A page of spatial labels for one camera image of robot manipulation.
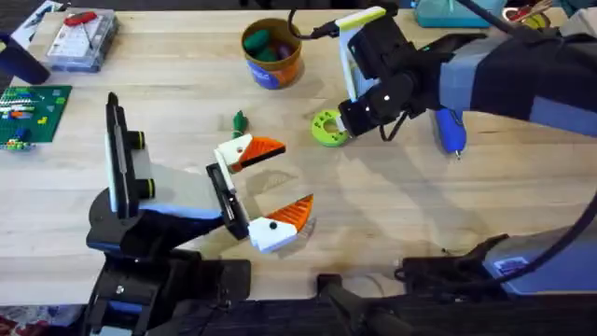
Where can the left gripper body grey black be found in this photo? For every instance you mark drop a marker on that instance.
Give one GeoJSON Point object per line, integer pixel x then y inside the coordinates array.
{"type": "Point", "coordinates": [186, 191]}

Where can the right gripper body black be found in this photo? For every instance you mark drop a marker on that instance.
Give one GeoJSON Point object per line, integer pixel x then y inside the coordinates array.
{"type": "Point", "coordinates": [387, 100]}

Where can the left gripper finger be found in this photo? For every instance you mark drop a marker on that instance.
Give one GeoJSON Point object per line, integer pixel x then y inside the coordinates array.
{"type": "Point", "coordinates": [242, 151]}
{"type": "Point", "coordinates": [273, 233]}

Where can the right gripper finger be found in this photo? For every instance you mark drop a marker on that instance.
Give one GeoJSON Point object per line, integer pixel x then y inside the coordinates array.
{"type": "Point", "coordinates": [341, 125]}

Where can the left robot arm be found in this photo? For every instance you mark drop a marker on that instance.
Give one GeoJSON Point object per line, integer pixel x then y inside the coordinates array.
{"type": "Point", "coordinates": [140, 284]}

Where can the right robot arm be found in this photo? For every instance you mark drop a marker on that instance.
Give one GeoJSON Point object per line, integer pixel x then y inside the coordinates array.
{"type": "Point", "coordinates": [513, 79]}

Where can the green toy vegetable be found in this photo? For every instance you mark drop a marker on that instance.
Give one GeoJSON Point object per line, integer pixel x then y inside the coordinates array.
{"type": "Point", "coordinates": [240, 122]}

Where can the blue electric screwdriver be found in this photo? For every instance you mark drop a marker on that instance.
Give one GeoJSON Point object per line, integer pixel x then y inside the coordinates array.
{"type": "Point", "coordinates": [450, 130]}

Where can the green disc with holes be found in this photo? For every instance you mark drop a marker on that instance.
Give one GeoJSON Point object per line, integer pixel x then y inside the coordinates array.
{"type": "Point", "coordinates": [326, 139]}

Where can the right wrist upright pale plate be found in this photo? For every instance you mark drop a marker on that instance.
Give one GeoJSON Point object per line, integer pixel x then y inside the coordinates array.
{"type": "Point", "coordinates": [347, 60]}

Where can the left wrist upright black plate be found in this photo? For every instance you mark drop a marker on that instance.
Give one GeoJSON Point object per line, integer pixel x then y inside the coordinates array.
{"type": "Point", "coordinates": [119, 158]}

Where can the brown tub with toys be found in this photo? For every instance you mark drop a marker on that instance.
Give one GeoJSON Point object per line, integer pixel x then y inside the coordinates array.
{"type": "Point", "coordinates": [273, 67]}

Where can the teal plastic box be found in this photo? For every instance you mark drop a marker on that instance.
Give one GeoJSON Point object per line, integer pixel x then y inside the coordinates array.
{"type": "Point", "coordinates": [452, 14]}

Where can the heap of tape and scissors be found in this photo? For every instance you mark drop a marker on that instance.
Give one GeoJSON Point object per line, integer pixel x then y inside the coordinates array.
{"type": "Point", "coordinates": [529, 16]}

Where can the green board with toy blocks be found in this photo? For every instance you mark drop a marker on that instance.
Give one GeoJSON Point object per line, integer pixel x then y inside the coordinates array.
{"type": "Point", "coordinates": [32, 112]}

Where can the clear plastic box with tools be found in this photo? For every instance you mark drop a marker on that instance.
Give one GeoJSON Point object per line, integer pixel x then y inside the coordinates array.
{"type": "Point", "coordinates": [81, 42]}

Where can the dark blue cylinder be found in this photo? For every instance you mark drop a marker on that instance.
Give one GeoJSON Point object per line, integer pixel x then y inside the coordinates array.
{"type": "Point", "coordinates": [21, 63]}

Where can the white flat box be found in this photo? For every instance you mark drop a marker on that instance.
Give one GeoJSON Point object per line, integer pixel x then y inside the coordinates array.
{"type": "Point", "coordinates": [35, 23]}

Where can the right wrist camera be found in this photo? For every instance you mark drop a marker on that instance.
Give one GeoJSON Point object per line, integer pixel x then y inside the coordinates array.
{"type": "Point", "coordinates": [378, 42]}

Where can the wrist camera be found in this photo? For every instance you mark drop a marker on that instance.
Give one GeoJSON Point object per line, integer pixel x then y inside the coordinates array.
{"type": "Point", "coordinates": [378, 42]}
{"type": "Point", "coordinates": [137, 140]}

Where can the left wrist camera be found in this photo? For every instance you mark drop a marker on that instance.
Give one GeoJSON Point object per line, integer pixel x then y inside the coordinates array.
{"type": "Point", "coordinates": [137, 140]}

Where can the black rail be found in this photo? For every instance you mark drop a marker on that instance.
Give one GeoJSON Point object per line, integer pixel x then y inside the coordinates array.
{"type": "Point", "coordinates": [466, 317]}

